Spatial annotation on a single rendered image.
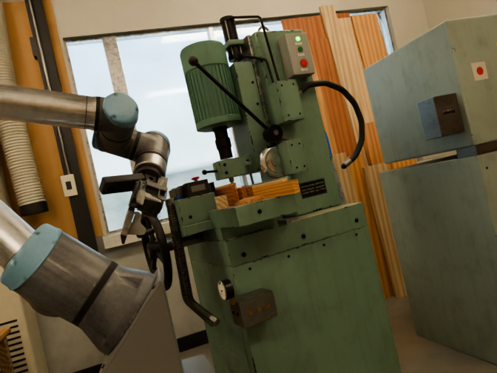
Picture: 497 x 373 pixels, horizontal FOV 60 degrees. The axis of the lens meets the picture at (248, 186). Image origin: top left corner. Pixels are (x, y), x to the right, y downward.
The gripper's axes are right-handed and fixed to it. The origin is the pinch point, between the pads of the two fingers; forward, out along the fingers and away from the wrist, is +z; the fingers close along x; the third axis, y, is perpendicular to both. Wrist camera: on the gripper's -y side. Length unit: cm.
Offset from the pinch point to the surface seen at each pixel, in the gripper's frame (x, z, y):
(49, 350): 191, -63, -2
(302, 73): -25, -76, 46
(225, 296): 20.3, -2.9, 35.3
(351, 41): -5, -245, 128
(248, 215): -1.0, -16.6, 32.8
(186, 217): 18.5, -28.0, 19.9
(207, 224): 17.3, -26.9, 27.1
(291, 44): -31, -82, 38
